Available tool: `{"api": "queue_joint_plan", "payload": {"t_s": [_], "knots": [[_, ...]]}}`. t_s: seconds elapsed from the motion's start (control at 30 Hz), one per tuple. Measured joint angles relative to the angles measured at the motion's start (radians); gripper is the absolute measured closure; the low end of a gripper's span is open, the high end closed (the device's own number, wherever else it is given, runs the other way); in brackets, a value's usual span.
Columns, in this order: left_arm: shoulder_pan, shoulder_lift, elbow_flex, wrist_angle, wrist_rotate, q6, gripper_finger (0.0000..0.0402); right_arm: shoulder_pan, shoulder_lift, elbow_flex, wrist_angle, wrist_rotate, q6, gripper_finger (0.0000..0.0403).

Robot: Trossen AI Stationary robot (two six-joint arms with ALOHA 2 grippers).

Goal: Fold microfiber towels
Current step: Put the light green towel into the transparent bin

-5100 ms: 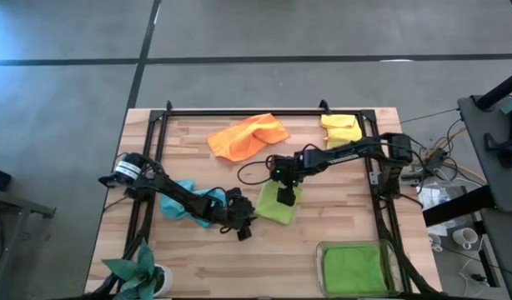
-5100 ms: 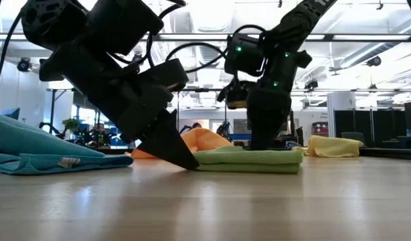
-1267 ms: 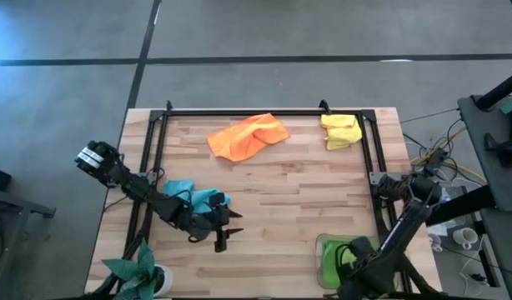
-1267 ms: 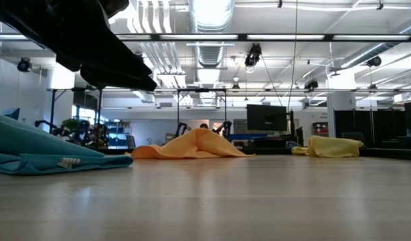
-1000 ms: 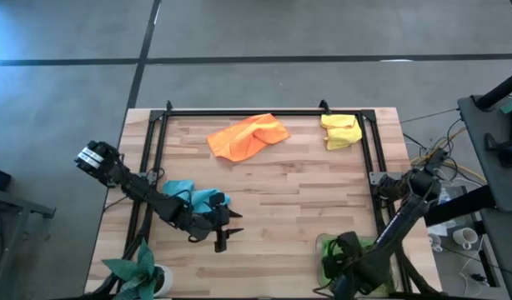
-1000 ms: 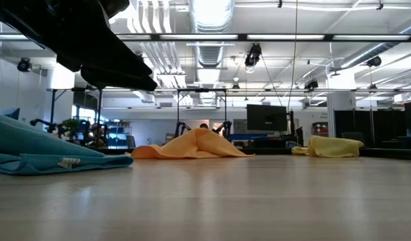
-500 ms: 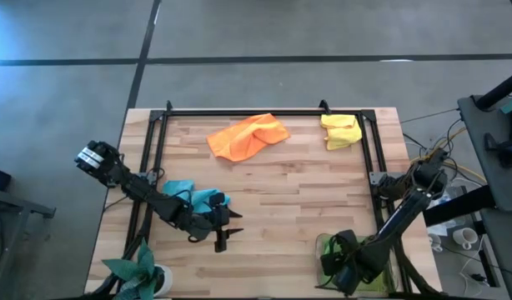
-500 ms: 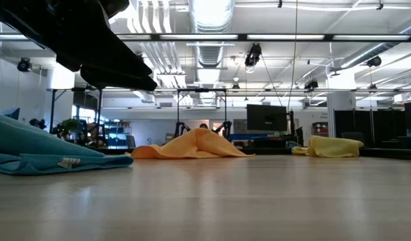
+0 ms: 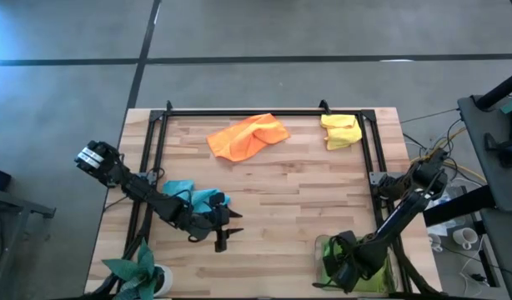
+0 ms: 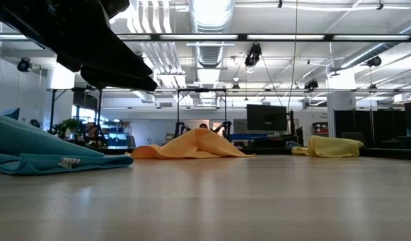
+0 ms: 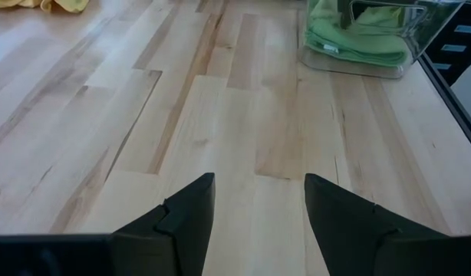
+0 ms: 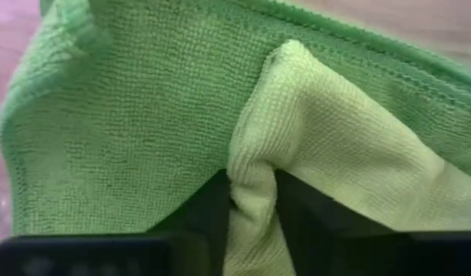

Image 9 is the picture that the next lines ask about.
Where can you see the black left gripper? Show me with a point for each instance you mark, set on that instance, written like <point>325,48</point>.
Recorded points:
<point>206,221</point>

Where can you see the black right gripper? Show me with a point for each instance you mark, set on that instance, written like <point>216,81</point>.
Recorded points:
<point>364,258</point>

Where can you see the green microfiber towel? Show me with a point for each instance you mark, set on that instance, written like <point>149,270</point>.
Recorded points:
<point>374,284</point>

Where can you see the teal microfiber towel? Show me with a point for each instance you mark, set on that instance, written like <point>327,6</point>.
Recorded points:
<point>174,186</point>

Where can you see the orange microfiber towel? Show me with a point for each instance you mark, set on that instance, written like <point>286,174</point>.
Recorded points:
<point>243,139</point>

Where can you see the yellow microfiber towel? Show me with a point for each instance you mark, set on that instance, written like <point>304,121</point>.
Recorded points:
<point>341,131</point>

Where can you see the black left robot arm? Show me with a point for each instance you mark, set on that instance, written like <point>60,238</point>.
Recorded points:
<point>152,196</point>

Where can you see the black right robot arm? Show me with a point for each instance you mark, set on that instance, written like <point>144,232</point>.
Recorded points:
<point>406,208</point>

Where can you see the clear plastic container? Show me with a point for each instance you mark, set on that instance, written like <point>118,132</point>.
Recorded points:
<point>394,271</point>

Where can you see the small white cup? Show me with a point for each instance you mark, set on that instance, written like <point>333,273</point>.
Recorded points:
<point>435,241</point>

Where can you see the white mug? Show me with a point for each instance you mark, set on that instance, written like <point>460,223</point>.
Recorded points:
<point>463,237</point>

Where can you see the green artificial potted plant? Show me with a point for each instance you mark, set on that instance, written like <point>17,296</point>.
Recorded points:
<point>135,271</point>

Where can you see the black metal beam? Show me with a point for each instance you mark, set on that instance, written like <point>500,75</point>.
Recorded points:
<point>460,206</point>

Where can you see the dark grey side table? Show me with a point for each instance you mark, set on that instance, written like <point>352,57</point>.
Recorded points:
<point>473,125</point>

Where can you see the black clamp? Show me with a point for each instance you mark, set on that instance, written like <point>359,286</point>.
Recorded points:
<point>504,150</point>

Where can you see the black metal pole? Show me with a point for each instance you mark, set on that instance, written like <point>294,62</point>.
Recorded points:
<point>502,88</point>

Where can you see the grey metal stand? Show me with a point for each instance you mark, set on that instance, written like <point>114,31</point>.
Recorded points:
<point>14,204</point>

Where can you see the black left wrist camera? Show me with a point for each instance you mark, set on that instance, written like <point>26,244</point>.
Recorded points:
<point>217,199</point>

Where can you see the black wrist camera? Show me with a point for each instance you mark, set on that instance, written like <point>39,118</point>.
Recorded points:
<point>346,280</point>
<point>217,199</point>

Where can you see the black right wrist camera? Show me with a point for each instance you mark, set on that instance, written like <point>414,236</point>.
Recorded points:
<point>346,280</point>

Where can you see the grey metal bracket plate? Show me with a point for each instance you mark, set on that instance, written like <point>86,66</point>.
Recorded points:
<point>151,178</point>
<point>374,178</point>

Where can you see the black aluminium table frame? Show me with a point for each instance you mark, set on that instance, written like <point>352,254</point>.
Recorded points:
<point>260,112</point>

